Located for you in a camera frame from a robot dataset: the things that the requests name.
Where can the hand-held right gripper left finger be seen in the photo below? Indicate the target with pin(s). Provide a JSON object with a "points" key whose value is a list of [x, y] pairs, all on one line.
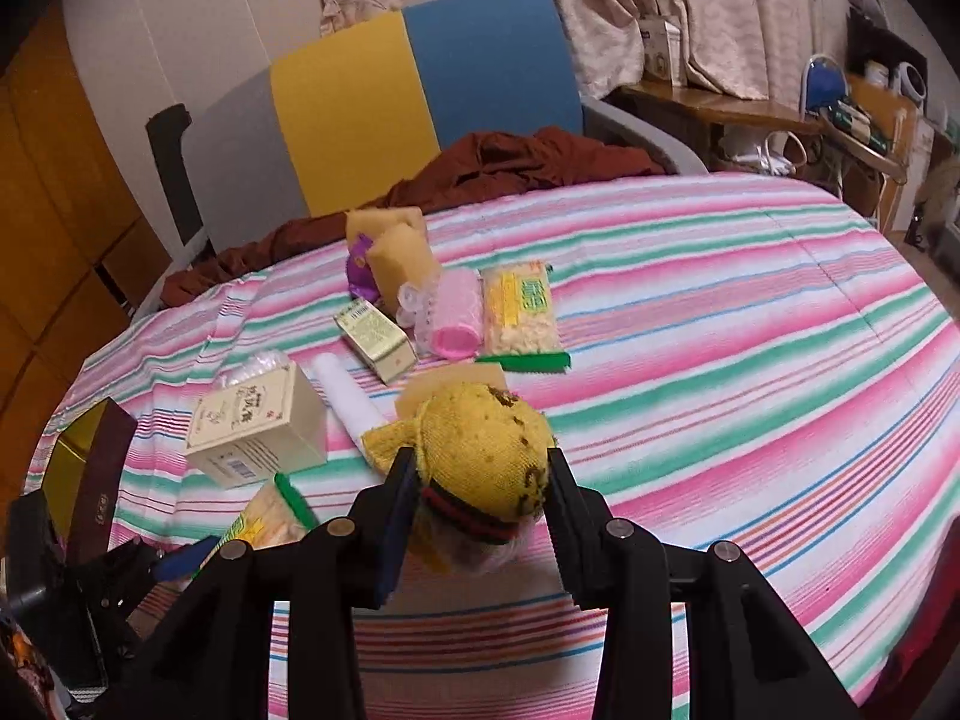
{"points": [[397, 532]]}

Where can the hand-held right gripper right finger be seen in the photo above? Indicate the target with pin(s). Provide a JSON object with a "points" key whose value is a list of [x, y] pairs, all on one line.
{"points": [[561, 532]]}

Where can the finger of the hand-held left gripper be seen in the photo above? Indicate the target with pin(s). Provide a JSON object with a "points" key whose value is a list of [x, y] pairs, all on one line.
{"points": [[180, 564]]}

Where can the yellow knit hat doll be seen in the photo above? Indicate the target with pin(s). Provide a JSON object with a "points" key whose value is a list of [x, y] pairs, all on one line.
{"points": [[480, 450]]}

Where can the cream green long box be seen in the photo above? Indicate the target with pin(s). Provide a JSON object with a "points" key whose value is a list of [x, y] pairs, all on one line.
{"points": [[375, 337]]}

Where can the clear snack packet green seal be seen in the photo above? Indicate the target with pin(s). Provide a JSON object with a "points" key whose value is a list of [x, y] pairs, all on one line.
{"points": [[266, 514]]}

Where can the maroon gold box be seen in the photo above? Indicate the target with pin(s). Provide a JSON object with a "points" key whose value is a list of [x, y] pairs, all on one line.
{"points": [[90, 465]]}

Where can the white tube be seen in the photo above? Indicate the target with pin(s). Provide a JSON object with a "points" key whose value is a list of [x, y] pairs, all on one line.
{"points": [[341, 397]]}

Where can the cream square box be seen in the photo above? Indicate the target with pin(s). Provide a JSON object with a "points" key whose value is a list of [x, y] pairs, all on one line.
{"points": [[255, 427]]}

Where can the pink hair rollers pack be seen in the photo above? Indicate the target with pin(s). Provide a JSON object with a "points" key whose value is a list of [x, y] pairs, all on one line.
{"points": [[450, 315]]}

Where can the yellow sponge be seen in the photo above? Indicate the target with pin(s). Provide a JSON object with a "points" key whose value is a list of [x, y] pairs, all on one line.
{"points": [[379, 221], [405, 270]]}

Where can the pink striped blanket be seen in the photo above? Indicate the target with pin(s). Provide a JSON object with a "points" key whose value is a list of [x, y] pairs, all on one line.
{"points": [[712, 315]]}

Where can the purple snack packet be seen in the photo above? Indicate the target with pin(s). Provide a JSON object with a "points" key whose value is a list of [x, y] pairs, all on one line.
{"points": [[358, 270]]}

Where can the wooden wardrobe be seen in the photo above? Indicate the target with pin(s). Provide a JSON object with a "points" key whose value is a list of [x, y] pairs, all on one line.
{"points": [[52, 202]]}

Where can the rust brown cloth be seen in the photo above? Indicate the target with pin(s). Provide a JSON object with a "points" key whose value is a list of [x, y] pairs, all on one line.
{"points": [[510, 157]]}

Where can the grey yellow blue headboard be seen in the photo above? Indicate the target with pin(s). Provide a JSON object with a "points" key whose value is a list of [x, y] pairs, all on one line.
{"points": [[345, 112]]}

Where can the wooden desk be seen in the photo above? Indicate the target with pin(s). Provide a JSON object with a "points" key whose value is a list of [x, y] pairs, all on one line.
{"points": [[712, 109]]}

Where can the white carton box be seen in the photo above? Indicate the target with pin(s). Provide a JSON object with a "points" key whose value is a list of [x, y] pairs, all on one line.
{"points": [[661, 49]]}

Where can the white round appliance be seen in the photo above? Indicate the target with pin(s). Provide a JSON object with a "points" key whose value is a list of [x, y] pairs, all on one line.
{"points": [[909, 81]]}

